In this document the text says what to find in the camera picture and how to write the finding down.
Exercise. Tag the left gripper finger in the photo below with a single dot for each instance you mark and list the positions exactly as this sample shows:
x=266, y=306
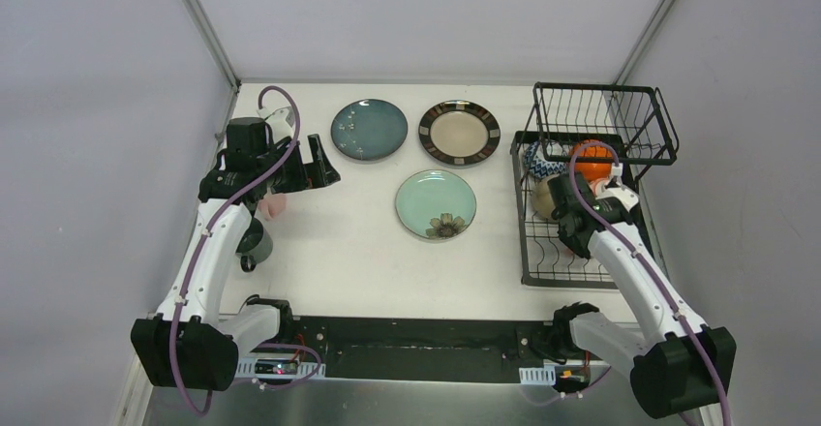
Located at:
x=317, y=151
x=321, y=176

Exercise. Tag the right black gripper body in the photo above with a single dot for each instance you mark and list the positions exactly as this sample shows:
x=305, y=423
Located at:
x=571, y=241

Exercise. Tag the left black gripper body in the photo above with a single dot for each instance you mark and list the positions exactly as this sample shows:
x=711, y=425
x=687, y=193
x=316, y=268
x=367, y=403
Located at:
x=303, y=167

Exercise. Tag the plain white bowl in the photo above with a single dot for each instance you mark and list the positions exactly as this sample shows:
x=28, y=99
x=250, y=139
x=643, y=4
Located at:
x=542, y=201

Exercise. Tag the black wire dish rack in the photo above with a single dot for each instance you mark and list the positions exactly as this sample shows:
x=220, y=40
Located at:
x=631, y=119

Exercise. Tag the orange bowl white inside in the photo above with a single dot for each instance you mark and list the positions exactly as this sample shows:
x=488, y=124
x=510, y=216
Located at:
x=593, y=162

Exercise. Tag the orange floral pattern bowl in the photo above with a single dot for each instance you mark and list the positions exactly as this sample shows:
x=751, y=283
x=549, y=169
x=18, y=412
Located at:
x=598, y=186

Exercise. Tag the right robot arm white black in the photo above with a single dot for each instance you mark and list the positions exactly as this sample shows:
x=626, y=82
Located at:
x=679, y=363

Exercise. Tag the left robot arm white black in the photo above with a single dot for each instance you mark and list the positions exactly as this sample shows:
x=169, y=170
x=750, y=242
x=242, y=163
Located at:
x=186, y=340

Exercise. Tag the pink cup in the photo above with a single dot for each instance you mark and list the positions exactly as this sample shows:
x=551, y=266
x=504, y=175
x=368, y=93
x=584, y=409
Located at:
x=272, y=205

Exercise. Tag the dark blue plate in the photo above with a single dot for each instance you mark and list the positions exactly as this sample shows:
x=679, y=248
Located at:
x=369, y=130

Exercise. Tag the dark green mug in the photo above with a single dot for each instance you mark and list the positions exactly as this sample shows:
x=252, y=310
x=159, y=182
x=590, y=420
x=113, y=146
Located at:
x=255, y=246

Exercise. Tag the teal flower plate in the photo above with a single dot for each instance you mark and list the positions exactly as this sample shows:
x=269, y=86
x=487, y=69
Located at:
x=435, y=204

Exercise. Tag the black striped rim plate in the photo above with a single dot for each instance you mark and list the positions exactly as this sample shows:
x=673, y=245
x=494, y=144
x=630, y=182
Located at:
x=459, y=133

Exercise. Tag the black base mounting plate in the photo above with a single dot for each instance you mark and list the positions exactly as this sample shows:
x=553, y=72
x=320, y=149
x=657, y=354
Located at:
x=449, y=350

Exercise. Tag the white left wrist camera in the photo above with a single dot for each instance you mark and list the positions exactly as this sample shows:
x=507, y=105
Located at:
x=258, y=142

